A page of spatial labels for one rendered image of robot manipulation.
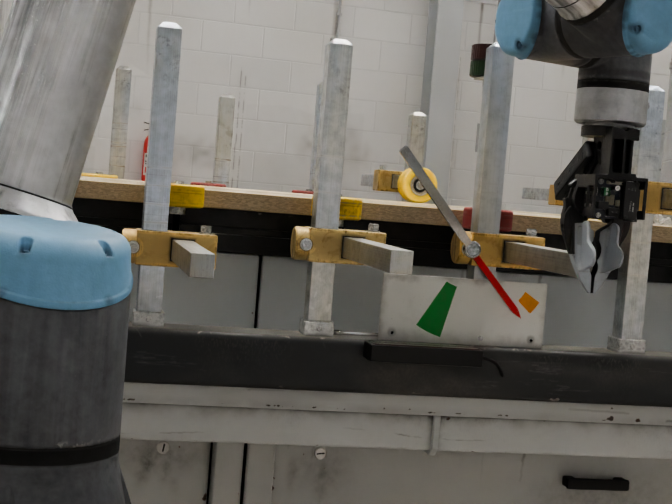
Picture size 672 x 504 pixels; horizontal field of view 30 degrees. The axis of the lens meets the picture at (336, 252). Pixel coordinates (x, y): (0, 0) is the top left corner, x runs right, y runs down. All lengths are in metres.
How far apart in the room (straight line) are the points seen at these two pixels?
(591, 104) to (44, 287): 0.83
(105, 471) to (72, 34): 0.41
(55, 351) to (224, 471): 1.12
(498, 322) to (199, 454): 0.56
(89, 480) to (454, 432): 1.01
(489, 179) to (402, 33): 7.64
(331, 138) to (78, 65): 0.71
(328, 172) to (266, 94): 7.35
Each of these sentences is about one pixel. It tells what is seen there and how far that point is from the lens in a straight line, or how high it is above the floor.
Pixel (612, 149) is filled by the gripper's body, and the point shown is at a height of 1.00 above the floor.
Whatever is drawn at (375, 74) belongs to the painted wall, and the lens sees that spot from 9.44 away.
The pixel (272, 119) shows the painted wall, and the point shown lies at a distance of 9.19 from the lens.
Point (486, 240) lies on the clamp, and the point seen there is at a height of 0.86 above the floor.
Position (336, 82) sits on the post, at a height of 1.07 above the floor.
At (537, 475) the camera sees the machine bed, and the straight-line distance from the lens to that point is 2.28.
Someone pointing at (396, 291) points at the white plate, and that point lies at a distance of 1.87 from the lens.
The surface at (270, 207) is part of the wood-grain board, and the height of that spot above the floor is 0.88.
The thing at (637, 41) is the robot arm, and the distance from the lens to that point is 1.42.
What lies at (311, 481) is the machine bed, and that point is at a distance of 2.16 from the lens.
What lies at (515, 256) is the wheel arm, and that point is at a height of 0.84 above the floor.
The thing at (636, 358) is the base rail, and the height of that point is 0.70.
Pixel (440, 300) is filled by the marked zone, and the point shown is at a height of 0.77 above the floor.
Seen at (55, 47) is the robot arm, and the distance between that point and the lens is 1.21.
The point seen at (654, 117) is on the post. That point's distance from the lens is 2.02.
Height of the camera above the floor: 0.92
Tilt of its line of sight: 3 degrees down
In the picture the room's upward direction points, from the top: 5 degrees clockwise
